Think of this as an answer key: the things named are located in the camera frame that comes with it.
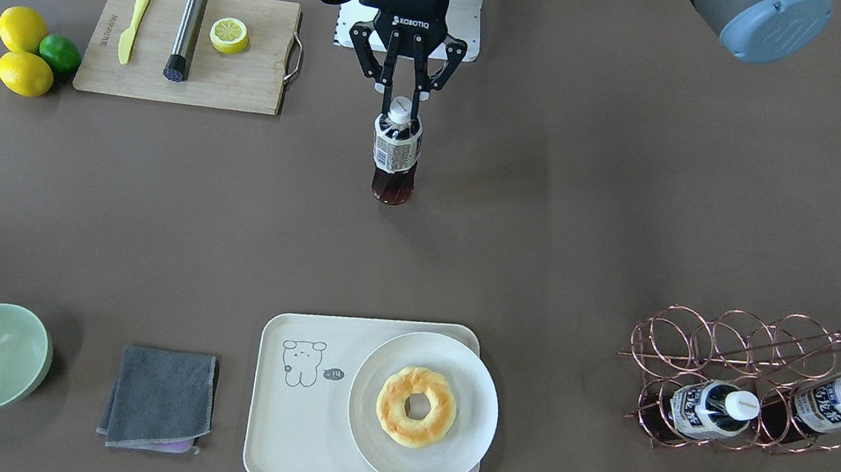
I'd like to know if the tea bottle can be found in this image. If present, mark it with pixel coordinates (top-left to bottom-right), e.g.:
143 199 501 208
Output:
759 377 841 444
372 95 424 205
640 381 761 445

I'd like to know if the grey folded cloth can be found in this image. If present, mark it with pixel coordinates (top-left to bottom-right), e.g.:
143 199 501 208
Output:
96 346 218 453

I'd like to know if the yellow lemon upper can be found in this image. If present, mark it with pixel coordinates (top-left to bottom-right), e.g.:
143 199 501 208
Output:
0 6 50 55

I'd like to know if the cream rectangular tray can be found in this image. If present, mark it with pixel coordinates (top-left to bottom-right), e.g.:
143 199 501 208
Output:
243 313 498 472

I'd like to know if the white round plate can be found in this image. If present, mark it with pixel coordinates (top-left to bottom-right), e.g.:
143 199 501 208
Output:
347 332 499 472

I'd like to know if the tea bottle rear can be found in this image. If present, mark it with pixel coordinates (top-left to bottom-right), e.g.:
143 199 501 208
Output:
759 377 841 444
640 381 761 445

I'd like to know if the half lemon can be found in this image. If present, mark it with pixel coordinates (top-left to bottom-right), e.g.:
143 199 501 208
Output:
209 17 250 55

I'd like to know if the wooden cutting board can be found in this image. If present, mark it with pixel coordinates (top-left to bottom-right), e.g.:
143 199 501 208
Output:
73 0 302 116

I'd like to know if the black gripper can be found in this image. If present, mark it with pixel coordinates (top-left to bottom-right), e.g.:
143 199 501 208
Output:
350 0 469 121

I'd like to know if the yellow lemon lower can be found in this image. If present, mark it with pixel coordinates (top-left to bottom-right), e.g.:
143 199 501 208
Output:
0 51 55 98

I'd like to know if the copper wire bottle rack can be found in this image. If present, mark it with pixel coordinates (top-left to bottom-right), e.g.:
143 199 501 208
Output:
622 305 841 455

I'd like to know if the steel muddler black tip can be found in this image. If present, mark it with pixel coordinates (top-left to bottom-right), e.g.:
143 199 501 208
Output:
162 0 207 82

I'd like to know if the yellow lemon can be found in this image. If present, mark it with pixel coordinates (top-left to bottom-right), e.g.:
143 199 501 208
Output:
0 51 55 98
0 6 50 55

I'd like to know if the tea bottle front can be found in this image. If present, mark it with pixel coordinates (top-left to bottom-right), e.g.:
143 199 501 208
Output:
372 95 424 205

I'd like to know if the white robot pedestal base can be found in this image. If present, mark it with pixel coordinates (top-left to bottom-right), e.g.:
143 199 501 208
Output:
332 0 482 62

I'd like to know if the glazed donut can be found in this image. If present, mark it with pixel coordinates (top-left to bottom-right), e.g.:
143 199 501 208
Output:
374 366 459 449

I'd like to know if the yellow plastic knife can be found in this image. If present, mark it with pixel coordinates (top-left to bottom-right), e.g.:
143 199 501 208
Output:
117 0 152 64

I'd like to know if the green lime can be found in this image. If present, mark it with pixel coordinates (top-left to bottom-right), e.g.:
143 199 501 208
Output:
37 33 81 76

